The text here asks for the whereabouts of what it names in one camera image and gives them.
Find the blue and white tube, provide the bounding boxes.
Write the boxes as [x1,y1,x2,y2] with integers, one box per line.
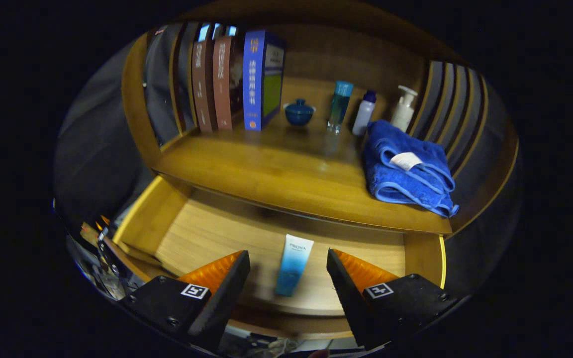
[275,234,314,297]

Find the blue folded towel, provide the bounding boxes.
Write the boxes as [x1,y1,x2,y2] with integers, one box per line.
[363,119,460,218]

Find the blue lidded teacup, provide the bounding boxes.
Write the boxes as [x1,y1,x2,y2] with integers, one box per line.
[283,98,316,126]

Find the teal clear bottle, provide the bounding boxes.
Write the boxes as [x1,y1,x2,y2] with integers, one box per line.
[327,81,354,135]

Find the white pump bottle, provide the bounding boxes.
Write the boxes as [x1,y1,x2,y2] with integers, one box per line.
[391,85,418,133]

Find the white bottle dark cap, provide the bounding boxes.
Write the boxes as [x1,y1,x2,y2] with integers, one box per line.
[352,90,377,136]

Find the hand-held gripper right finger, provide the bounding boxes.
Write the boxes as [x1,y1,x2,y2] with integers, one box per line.
[326,248,461,350]

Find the slim brown book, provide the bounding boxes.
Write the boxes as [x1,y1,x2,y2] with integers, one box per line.
[191,37,216,133]

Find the wooden drawer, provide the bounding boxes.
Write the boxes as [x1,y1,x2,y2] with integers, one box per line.
[112,174,447,341]

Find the wooden cabinet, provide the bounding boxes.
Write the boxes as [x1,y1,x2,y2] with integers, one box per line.
[120,1,522,239]

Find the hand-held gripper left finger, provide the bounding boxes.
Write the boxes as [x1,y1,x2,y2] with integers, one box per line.
[120,250,251,353]

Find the wooden countertop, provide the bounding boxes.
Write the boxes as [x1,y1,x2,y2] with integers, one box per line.
[155,80,454,235]

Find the blue book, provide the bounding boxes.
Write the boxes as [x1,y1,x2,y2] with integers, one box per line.
[243,29,287,131]

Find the thick brown book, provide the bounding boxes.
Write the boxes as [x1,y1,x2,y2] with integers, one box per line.
[212,34,245,131]

